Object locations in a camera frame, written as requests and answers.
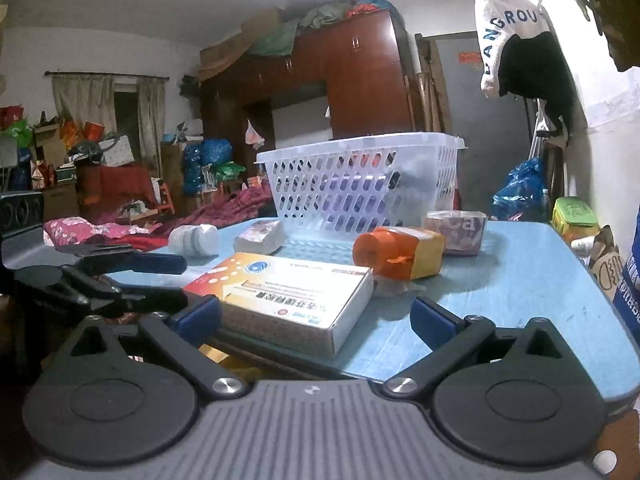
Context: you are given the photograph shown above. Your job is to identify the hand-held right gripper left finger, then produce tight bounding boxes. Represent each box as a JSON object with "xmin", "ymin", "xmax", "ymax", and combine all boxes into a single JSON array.
[{"xmin": 52, "ymin": 294, "xmax": 251, "ymax": 403}]

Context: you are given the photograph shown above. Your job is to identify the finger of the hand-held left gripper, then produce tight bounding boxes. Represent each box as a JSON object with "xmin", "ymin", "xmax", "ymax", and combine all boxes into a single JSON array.
[
  {"xmin": 44, "ymin": 244, "xmax": 189, "ymax": 276},
  {"xmin": 14, "ymin": 265, "xmax": 189, "ymax": 319}
]

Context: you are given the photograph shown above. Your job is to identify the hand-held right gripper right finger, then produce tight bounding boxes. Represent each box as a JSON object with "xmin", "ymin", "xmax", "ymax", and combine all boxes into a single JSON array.
[{"xmin": 382, "ymin": 296, "xmax": 581, "ymax": 406}]

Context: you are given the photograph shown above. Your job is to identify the white orange medicine box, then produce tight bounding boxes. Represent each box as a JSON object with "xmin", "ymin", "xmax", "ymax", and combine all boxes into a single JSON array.
[{"xmin": 182, "ymin": 252, "xmax": 375, "ymax": 360}]

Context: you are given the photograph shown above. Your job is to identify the white pill bottle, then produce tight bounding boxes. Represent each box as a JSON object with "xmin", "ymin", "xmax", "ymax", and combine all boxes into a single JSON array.
[{"xmin": 167, "ymin": 223, "xmax": 220, "ymax": 257}]

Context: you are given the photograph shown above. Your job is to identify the pink floral cloth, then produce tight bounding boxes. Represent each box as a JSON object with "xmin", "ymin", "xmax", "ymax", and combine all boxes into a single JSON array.
[{"xmin": 43, "ymin": 216, "xmax": 152, "ymax": 247}]

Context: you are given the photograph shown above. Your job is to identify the orange plastic bottle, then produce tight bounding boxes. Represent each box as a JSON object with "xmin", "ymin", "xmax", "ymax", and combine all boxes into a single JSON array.
[{"xmin": 352, "ymin": 226, "xmax": 446, "ymax": 280}]

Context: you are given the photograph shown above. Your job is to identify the red striped blanket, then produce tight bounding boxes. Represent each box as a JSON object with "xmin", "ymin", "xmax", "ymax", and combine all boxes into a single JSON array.
[{"xmin": 120, "ymin": 186, "xmax": 275, "ymax": 252}]

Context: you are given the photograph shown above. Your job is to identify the red armchair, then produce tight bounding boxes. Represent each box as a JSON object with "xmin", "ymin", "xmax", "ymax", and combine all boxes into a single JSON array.
[{"xmin": 75, "ymin": 162, "xmax": 157, "ymax": 222}]

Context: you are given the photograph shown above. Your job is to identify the pile of colourful bags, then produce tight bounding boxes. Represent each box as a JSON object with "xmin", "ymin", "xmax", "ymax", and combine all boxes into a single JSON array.
[{"xmin": 0, "ymin": 104, "xmax": 133, "ymax": 188}]

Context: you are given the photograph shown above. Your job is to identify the white tissue pack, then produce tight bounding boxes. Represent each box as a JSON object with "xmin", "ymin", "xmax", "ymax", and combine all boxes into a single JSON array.
[{"xmin": 233, "ymin": 219, "xmax": 286, "ymax": 256}]

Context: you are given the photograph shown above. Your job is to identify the blue plastic bag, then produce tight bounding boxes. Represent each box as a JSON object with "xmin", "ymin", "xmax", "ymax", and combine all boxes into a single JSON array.
[
  {"xmin": 181, "ymin": 138, "xmax": 234, "ymax": 197},
  {"xmin": 491, "ymin": 157, "xmax": 549, "ymax": 222}
]

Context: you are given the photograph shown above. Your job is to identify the beige curtain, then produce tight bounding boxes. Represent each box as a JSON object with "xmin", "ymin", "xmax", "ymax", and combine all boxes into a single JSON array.
[
  {"xmin": 52, "ymin": 74, "xmax": 117, "ymax": 128},
  {"xmin": 137, "ymin": 77, "xmax": 167, "ymax": 162}
]

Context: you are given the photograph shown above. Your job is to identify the white plastic basket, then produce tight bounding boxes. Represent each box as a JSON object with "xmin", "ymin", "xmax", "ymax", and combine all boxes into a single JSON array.
[{"xmin": 255, "ymin": 132, "xmax": 468, "ymax": 235}]

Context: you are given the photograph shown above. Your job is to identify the green plastic box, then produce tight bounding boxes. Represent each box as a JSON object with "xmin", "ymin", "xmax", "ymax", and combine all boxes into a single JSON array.
[{"xmin": 551, "ymin": 197, "xmax": 600, "ymax": 237}]

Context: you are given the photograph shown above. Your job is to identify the brown paper bag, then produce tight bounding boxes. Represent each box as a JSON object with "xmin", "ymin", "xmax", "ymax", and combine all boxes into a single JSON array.
[{"xmin": 586, "ymin": 225, "xmax": 624, "ymax": 302}]

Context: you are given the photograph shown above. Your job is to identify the grey door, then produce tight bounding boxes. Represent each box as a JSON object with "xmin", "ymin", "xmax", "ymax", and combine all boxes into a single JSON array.
[{"xmin": 426, "ymin": 32, "xmax": 537, "ymax": 213}]

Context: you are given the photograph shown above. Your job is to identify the blue printed carton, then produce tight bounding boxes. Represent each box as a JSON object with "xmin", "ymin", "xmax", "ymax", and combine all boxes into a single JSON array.
[{"xmin": 612, "ymin": 255, "xmax": 640, "ymax": 347}]

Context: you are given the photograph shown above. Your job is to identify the wooden boards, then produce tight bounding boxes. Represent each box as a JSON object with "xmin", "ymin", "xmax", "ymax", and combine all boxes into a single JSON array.
[{"xmin": 414, "ymin": 33, "xmax": 452, "ymax": 137}]

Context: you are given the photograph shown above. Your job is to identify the brown wooden wardrobe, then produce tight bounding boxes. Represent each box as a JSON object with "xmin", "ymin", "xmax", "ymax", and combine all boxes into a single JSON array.
[{"xmin": 200, "ymin": 10, "xmax": 417, "ymax": 201}]

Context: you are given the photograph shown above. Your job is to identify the cardboard box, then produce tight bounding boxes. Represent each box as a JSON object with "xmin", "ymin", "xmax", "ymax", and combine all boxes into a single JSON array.
[{"xmin": 241, "ymin": 7, "xmax": 287, "ymax": 42}]

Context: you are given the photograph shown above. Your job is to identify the black hanging garment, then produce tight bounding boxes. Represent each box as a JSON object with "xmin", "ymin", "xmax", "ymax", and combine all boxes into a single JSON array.
[{"xmin": 497, "ymin": 31, "xmax": 577, "ymax": 149}]

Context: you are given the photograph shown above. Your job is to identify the pile of clothes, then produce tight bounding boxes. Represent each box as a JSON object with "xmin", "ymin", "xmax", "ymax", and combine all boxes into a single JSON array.
[{"xmin": 249, "ymin": 0, "xmax": 398, "ymax": 57}]

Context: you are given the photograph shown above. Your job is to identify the white tote bag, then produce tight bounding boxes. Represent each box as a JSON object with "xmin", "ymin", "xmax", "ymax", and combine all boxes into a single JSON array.
[{"xmin": 474, "ymin": 0, "xmax": 557, "ymax": 99}]

